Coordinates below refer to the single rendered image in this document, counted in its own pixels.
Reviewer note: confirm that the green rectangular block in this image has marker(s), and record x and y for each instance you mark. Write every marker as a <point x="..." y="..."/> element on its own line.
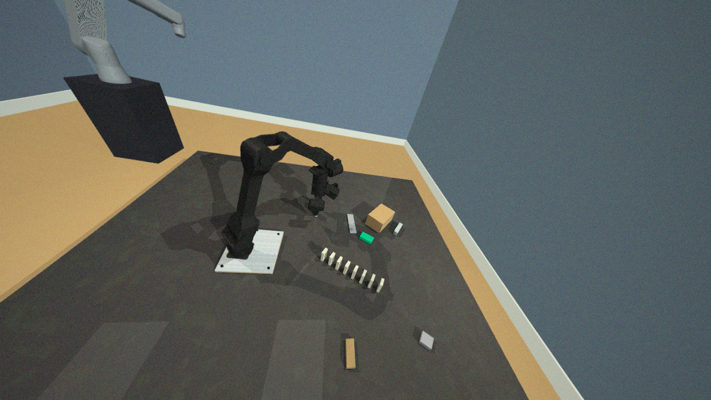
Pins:
<point x="367" y="238"/>

